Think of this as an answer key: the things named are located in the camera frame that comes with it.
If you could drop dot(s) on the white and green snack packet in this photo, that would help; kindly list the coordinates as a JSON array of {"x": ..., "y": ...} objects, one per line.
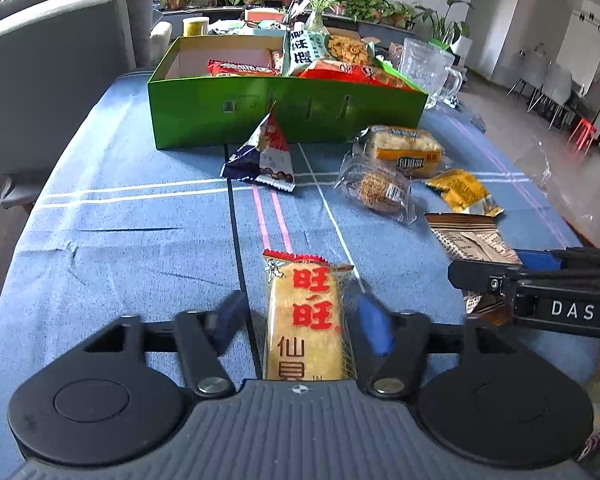
[{"x": 302, "y": 50}]

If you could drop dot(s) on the red stool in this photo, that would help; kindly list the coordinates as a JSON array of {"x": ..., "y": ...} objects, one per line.
[{"x": 581, "y": 132}]

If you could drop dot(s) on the yellow canister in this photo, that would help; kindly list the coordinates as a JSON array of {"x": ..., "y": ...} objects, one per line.
[{"x": 196, "y": 26}]

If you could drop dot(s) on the tall leafy plant white pot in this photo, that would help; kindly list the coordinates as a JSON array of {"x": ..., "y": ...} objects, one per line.
[{"x": 445, "y": 22}]

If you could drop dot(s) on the long red snack bar packet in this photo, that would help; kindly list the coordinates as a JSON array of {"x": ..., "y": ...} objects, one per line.
[{"x": 240, "y": 67}]

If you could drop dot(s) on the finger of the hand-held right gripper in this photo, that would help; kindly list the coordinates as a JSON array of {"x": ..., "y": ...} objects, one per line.
[
  {"x": 580, "y": 258},
  {"x": 535, "y": 295}
]

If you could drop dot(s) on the grey dining chair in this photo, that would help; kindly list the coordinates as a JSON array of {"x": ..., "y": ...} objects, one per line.
[
  {"x": 557, "y": 90},
  {"x": 527, "y": 82}
]

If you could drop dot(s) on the clear glass mug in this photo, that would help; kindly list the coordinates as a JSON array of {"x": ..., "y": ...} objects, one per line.
[{"x": 425, "y": 75}]

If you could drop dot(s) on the red and white box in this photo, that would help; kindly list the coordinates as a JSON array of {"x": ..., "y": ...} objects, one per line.
[{"x": 265, "y": 14}]

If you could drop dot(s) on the spider plant in glass vase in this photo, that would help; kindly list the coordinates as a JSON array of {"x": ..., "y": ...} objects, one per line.
[{"x": 317, "y": 7}]

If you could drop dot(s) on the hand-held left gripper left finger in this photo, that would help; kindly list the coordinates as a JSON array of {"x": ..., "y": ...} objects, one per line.
[{"x": 227, "y": 317}]

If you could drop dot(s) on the green cardboard box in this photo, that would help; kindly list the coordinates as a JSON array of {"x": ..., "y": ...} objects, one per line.
[{"x": 280, "y": 112}]

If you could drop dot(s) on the beige and brown snack packet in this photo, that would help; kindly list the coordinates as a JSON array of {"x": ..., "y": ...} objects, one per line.
[{"x": 472, "y": 240}]

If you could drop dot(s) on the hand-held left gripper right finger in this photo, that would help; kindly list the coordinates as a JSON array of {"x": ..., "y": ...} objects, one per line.
[{"x": 375, "y": 327}]

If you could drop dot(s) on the yellow cracker packet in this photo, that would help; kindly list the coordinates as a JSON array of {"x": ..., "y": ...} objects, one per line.
[{"x": 407, "y": 152}]

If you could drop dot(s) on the clear bag of yellow crisps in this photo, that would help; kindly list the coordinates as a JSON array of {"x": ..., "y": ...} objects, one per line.
[{"x": 347, "y": 50}]

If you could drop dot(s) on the round cake in clear wrapper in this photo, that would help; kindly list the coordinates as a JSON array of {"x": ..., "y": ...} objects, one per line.
[{"x": 377, "y": 187}]

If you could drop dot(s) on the triangular blue white snack packet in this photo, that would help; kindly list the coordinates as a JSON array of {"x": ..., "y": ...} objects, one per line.
[{"x": 267, "y": 160}]

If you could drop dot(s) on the rice cracker packet red print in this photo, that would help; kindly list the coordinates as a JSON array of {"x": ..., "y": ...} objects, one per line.
[{"x": 305, "y": 325}]

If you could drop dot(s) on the small yellow snack packet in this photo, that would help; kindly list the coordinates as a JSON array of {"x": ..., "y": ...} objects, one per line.
[{"x": 462, "y": 190}]

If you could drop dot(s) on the large red snack packet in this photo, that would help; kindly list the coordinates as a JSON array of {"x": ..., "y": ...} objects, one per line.
[{"x": 350, "y": 74}]

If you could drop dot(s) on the wide green potted plant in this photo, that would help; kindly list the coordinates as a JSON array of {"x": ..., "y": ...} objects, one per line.
[{"x": 367, "y": 5}]

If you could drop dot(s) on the grey sofa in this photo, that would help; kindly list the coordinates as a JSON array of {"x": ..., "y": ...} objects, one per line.
[{"x": 45, "y": 70}]

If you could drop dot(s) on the blue striped tablecloth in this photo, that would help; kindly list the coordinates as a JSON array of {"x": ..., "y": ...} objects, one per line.
[{"x": 130, "y": 240}]

